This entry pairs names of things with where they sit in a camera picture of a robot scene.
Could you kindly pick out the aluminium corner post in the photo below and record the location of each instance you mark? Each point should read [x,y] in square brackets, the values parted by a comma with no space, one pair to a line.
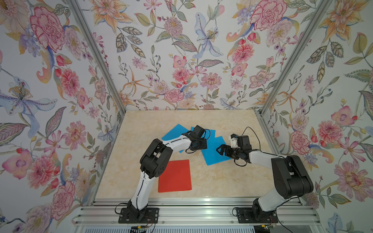
[88,35]
[314,21]

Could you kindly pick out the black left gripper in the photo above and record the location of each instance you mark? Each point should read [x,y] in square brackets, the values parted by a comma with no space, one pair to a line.
[203,144]

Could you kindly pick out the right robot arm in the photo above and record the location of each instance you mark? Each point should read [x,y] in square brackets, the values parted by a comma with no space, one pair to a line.
[272,200]

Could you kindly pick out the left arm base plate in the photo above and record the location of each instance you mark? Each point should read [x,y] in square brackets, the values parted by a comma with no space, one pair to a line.
[147,215]

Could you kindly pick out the left aluminium corner post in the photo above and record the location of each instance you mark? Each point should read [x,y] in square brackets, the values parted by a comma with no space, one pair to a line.
[88,35]

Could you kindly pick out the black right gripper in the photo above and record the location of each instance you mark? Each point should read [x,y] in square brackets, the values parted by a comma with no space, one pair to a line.
[227,147]

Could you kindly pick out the front aluminium rail frame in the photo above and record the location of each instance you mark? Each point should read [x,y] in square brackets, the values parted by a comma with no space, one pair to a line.
[193,212]

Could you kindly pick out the blue paper sheet one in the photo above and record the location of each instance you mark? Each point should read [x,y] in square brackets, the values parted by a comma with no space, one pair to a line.
[174,132]

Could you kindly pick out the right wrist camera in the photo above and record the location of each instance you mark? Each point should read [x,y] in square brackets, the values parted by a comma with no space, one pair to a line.
[242,142]

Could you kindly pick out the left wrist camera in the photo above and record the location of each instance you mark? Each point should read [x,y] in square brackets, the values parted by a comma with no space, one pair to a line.
[199,132]

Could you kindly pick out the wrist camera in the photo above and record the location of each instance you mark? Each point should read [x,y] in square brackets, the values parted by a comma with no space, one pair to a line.
[242,142]
[199,132]

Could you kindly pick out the red paper sheet one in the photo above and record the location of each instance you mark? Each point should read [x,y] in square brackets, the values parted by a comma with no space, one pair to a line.
[176,177]

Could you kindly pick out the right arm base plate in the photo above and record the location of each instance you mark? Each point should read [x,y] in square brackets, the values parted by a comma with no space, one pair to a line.
[253,216]

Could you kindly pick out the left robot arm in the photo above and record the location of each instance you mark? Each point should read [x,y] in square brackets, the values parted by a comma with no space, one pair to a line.
[155,160]

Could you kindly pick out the right aluminium corner post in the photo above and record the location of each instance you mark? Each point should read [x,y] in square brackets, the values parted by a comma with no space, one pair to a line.
[314,21]

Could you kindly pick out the right table edge rail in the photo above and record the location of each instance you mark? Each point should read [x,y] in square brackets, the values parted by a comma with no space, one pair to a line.
[274,151]

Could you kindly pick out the blue paper sheet three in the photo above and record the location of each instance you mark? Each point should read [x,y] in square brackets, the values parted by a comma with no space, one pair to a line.
[211,156]

